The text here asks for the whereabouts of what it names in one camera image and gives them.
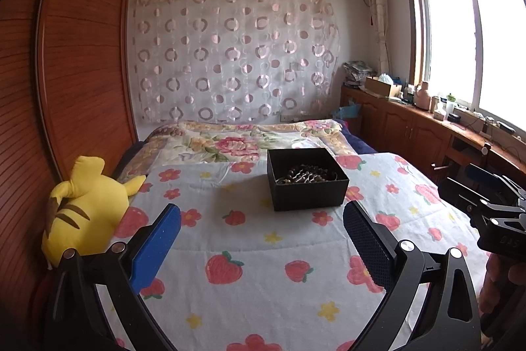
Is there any brown wooden bead bracelet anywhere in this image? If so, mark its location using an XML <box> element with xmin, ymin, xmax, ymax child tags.
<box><xmin>283</xmin><ymin>164</ymin><xmax>340</xmax><ymax>185</ymax></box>

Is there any dark blue bed sheet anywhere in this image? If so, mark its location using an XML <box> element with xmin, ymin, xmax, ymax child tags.
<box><xmin>343</xmin><ymin>127</ymin><xmax>376</xmax><ymax>154</ymax></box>

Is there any floral quilt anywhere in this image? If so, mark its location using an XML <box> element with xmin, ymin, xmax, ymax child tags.
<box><xmin>117</xmin><ymin>120</ymin><xmax>358</xmax><ymax>183</ymax></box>

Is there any yellow plush toy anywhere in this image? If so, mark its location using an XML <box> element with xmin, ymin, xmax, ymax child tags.
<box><xmin>41</xmin><ymin>156</ymin><xmax>146</xmax><ymax>267</ymax></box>

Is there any black square box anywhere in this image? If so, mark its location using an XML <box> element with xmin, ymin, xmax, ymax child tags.
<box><xmin>267</xmin><ymin>147</ymin><xmax>350</xmax><ymax>212</ymax></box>

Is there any brown wooden wardrobe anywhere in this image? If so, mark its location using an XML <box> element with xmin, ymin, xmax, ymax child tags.
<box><xmin>0</xmin><ymin>0</ymin><xmax>138</xmax><ymax>294</ymax></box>

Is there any sheer curtain with pink rings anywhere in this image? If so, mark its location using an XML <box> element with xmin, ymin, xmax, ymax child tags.
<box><xmin>131</xmin><ymin>0</ymin><xmax>342</xmax><ymax>125</ymax></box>

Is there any strawberry print blanket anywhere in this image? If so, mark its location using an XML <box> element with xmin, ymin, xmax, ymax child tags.
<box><xmin>94</xmin><ymin>153</ymin><xmax>490</xmax><ymax>351</ymax></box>

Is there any pile of folded cloths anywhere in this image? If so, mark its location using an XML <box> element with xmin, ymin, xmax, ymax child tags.
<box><xmin>343</xmin><ymin>61</ymin><xmax>378</xmax><ymax>88</ymax></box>

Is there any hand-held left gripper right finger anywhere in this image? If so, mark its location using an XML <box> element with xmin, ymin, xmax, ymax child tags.
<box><xmin>342</xmin><ymin>201</ymin><xmax>481</xmax><ymax>351</ymax></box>

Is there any patterned window curtain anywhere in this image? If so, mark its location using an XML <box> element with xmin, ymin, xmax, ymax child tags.
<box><xmin>362</xmin><ymin>0</ymin><xmax>391</xmax><ymax>76</ymax></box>

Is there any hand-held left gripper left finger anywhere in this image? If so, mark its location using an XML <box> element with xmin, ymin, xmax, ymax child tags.
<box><xmin>43</xmin><ymin>204</ymin><xmax>182</xmax><ymax>351</ymax></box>

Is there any person's right hand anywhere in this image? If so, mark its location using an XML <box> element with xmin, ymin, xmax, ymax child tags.
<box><xmin>481</xmin><ymin>252</ymin><xmax>526</xmax><ymax>335</ymax></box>

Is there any pink jar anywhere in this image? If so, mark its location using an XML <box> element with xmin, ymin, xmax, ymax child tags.
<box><xmin>414</xmin><ymin>82</ymin><xmax>431</xmax><ymax>109</ymax></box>

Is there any long wooden cabinet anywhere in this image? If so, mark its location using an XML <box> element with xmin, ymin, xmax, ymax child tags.
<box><xmin>340</xmin><ymin>84</ymin><xmax>526</xmax><ymax>191</ymax></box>

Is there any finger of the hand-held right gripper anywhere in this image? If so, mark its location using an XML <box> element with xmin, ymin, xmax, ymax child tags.
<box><xmin>466</xmin><ymin>164</ymin><xmax>526</xmax><ymax>204</ymax></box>
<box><xmin>438</xmin><ymin>177</ymin><xmax>510</xmax><ymax>214</ymax></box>

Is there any window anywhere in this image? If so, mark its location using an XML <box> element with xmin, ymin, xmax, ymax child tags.
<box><xmin>403</xmin><ymin>0</ymin><xmax>526</xmax><ymax>138</ymax></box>

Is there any blue bag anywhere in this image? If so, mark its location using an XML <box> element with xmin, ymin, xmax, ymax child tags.
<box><xmin>332</xmin><ymin>100</ymin><xmax>362</xmax><ymax>121</ymax></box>

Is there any cardboard box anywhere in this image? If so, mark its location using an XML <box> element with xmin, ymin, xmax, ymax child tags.
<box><xmin>365</xmin><ymin>76</ymin><xmax>402</xmax><ymax>99</ymax></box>

